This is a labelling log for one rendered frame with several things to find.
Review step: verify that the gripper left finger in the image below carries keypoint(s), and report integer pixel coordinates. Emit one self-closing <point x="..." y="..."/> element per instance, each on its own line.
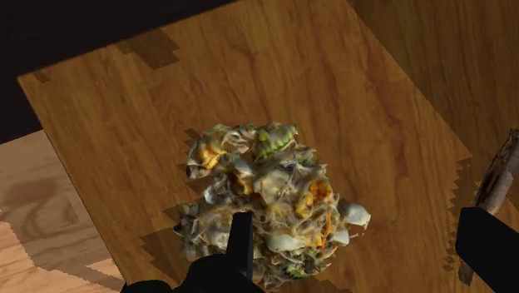
<point x="240" y="243"/>

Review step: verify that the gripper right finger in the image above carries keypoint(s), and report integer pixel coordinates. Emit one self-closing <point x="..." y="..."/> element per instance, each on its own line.
<point x="486" y="239"/>

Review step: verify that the pale mixed salad heap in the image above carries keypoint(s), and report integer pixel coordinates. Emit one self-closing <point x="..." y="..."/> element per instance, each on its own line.
<point x="267" y="203"/>

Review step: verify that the brown wooden stick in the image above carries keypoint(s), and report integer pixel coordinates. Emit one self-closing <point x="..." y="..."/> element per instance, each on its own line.
<point x="495" y="182"/>

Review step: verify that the brown wooden table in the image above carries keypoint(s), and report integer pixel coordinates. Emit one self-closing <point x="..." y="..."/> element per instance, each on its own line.
<point x="308" y="81"/>

